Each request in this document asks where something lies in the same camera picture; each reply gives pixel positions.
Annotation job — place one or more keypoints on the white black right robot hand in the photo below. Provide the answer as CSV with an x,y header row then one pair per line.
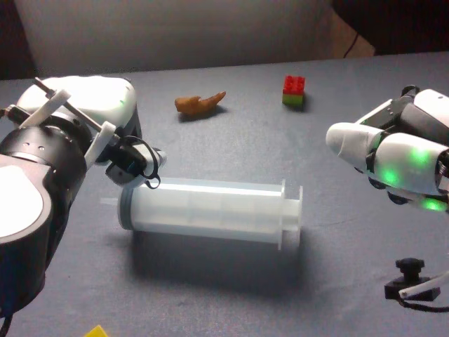
x,y
403,154

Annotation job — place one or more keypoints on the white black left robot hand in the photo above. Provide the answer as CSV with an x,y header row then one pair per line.
x,y
98,94

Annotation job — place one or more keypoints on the orange-brown toy food piece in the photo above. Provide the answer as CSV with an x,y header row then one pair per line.
x,y
196,103

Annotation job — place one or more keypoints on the cream white backdrop panel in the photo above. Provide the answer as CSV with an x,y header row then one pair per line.
x,y
175,28

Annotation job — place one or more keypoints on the green toy building brick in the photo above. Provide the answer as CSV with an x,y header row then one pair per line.
x,y
292,99

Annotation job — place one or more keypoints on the red toy building brick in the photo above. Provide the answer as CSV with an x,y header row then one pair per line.
x,y
294,85

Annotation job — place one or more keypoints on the yellow toy block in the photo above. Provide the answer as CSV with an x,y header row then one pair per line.
x,y
96,331

